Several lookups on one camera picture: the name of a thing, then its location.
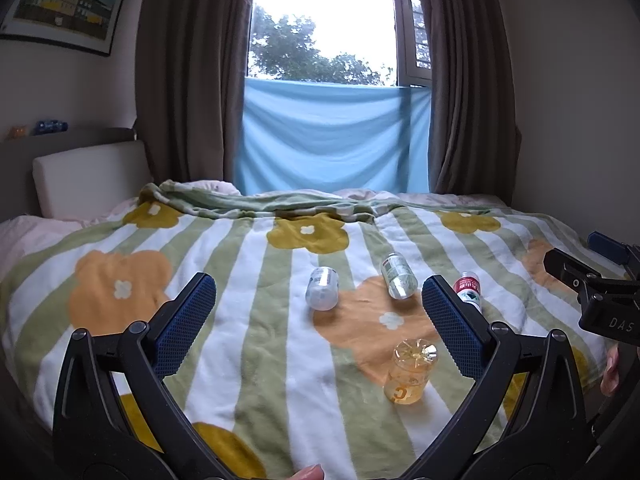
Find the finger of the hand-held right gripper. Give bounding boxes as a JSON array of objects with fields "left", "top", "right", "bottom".
[
  {"left": 543, "top": 247, "right": 603, "bottom": 307},
  {"left": 587, "top": 231, "right": 640, "bottom": 283}
]

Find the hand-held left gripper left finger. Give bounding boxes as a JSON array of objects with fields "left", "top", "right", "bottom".
[{"left": 52, "top": 272, "right": 236, "bottom": 480}]

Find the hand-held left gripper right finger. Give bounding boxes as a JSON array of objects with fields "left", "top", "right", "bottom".
[{"left": 400, "top": 275, "right": 597, "bottom": 480}]

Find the yellow liquid bottle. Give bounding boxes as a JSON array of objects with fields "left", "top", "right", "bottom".
[{"left": 384, "top": 338, "right": 440, "bottom": 405}]

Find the person's right hand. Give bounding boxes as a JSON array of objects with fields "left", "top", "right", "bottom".
[{"left": 599, "top": 344, "right": 624, "bottom": 397}]

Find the person's left hand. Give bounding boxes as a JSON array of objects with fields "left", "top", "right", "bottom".
[{"left": 285, "top": 463, "right": 327, "bottom": 480}]

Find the red label bottle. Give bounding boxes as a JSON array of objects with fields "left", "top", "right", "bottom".
[{"left": 452, "top": 272, "right": 484, "bottom": 314}]

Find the floral striped blanket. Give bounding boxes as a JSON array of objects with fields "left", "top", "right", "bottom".
[{"left": 0, "top": 180, "right": 632, "bottom": 480}]

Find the clear plastic bottle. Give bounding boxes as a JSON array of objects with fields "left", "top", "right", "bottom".
[{"left": 380, "top": 253, "right": 419, "bottom": 301}]

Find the white plastic bottle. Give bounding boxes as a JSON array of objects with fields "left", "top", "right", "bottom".
[{"left": 305, "top": 266, "right": 341, "bottom": 312}]

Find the white headboard cushion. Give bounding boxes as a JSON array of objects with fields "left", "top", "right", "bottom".
[{"left": 32, "top": 140, "right": 154, "bottom": 219}]

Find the grey headboard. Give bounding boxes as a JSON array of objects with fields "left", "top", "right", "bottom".
[{"left": 0, "top": 126, "right": 140, "bottom": 223}]

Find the brown curtain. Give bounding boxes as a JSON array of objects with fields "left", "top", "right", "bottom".
[
  {"left": 411, "top": 0, "right": 524, "bottom": 196},
  {"left": 134, "top": 0, "right": 262, "bottom": 187}
]

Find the light blue cloth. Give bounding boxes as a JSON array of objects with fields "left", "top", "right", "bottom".
[{"left": 232, "top": 77, "right": 434, "bottom": 197}]

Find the blue toy on headboard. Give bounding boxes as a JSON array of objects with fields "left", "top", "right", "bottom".
[{"left": 31, "top": 118, "right": 69, "bottom": 136}]

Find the window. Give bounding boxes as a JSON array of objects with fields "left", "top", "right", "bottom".
[{"left": 246, "top": 0, "right": 435, "bottom": 89}]

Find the framed wall picture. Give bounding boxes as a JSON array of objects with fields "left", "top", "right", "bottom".
[{"left": 0, "top": 0, "right": 132, "bottom": 57}]

